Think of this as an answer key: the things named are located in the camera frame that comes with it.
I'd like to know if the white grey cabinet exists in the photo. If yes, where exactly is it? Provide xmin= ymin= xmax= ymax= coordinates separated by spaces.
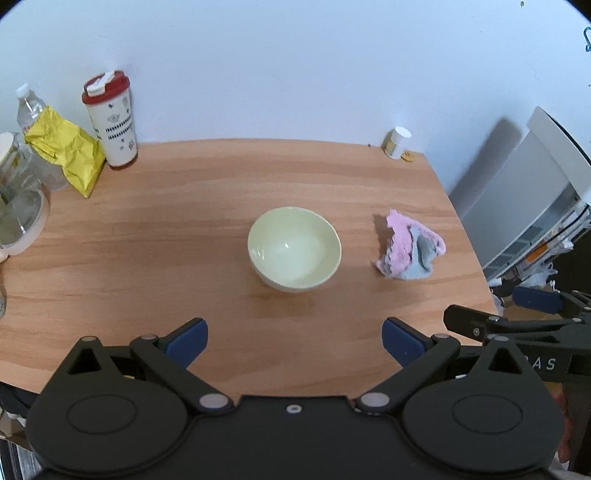
xmin=448 ymin=106 xmax=591 ymax=278

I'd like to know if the brown cardboard box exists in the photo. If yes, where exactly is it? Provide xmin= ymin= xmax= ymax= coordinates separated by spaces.
xmin=0 ymin=413 xmax=28 ymax=450

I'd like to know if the glass pitcher with white lid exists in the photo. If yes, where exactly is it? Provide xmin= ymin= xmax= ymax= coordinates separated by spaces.
xmin=0 ymin=131 xmax=51 ymax=257

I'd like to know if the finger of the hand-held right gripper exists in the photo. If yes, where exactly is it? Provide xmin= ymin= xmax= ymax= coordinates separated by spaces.
xmin=512 ymin=285 xmax=591 ymax=318
xmin=443 ymin=305 xmax=519 ymax=345

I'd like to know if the crumpled yellow bag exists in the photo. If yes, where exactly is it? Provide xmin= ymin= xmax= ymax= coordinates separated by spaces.
xmin=24 ymin=105 xmax=107 ymax=199

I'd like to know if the white tumbler with red lid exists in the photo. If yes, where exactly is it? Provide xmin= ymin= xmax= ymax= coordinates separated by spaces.
xmin=82 ymin=70 xmax=139 ymax=171

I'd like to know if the clear plastic water bottle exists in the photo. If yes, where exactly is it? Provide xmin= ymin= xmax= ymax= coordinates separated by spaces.
xmin=15 ymin=84 xmax=70 ymax=192

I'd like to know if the person's right hand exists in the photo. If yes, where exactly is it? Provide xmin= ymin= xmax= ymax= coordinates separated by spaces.
xmin=556 ymin=390 xmax=575 ymax=464

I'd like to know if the white plastic bag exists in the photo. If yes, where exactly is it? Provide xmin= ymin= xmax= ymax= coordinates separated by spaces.
xmin=489 ymin=263 xmax=560 ymax=296

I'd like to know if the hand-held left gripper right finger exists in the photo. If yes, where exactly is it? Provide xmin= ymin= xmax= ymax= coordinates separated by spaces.
xmin=355 ymin=318 xmax=539 ymax=414

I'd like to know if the pale green bowl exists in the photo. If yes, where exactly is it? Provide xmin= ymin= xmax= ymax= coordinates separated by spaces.
xmin=247 ymin=207 xmax=343 ymax=293

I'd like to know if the pink and grey cloth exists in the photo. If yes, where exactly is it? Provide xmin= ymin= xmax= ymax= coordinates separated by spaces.
xmin=370 ymin=209 xmax=448 ymax=281

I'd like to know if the white pill bottle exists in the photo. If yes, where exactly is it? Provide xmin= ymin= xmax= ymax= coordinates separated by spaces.
xmin=384 ymin=127 xmax=412 ymax=160

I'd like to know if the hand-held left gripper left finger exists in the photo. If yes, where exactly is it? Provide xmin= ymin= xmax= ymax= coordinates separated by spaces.
xmin=67 ymin=318 xmax=232 ymax=414

